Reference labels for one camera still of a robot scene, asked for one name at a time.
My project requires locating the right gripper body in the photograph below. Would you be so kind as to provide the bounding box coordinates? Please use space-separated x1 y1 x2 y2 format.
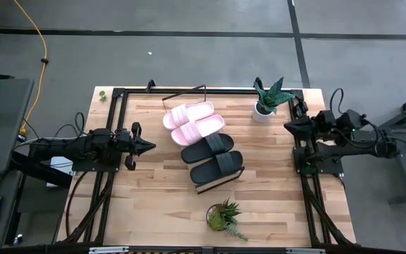
310 109 338 139

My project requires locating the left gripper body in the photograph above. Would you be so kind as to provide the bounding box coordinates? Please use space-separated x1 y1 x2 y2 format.
113 121 143 171

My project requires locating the pink slide sandal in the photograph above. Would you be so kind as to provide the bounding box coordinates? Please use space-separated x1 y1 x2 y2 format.
162 101 216 131
171 114 226 147

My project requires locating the black slide sandal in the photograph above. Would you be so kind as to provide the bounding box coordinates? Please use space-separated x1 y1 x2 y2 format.
180 133 235 164
189 150 245 185

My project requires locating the snake plant in white pot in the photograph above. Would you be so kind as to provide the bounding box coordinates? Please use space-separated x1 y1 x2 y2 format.
252 76 297 123

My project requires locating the white flat box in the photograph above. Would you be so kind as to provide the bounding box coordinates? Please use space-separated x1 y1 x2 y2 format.
46 155 78 188

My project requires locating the succulent plant in black bowl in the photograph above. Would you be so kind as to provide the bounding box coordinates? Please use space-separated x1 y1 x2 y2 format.
205 197 249 243

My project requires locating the dark grey desk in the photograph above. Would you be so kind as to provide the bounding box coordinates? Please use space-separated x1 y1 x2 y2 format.
0 73 35 177

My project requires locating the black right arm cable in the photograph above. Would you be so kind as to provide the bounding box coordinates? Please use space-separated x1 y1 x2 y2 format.
329 87 345 114

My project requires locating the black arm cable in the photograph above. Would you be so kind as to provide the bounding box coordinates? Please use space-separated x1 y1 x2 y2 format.
329 87 345 114
54 111 86 139

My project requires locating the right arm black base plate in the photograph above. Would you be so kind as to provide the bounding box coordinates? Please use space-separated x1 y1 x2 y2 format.
293 146 345 176

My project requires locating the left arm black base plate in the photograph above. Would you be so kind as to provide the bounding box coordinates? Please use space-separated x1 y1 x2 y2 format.
71 143 123 173

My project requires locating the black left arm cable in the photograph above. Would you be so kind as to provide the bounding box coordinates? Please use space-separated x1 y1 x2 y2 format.
54 111 86 139

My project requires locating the black metal table frame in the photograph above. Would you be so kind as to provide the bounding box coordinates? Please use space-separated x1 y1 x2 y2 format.
53 87 357 248

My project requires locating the wooden shelf with black frame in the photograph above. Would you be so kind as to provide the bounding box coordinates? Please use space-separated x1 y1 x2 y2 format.
161 84 246 195

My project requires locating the black curved floor cable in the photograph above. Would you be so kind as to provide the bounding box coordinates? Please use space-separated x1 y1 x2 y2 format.
64 171 85 237

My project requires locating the silver metal bracket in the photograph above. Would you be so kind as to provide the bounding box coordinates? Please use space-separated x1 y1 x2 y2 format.
285 248 326 254
88 246 130 254

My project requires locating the yellow cable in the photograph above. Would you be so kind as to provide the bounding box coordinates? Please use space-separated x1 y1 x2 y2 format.
12 0 49 137

